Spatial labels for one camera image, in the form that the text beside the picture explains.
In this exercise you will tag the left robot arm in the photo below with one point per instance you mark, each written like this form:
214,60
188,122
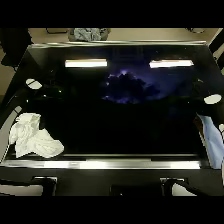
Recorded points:
33,83

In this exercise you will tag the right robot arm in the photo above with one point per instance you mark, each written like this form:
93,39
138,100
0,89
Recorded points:
212,98

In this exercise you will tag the grey-blue garment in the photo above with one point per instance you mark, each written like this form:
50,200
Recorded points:
87,33

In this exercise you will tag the white garment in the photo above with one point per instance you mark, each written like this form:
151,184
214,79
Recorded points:
35,141

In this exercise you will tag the light blue garment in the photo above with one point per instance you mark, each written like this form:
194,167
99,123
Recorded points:
211,140

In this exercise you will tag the silver frame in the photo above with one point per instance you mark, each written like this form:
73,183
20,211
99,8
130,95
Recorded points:
100,164

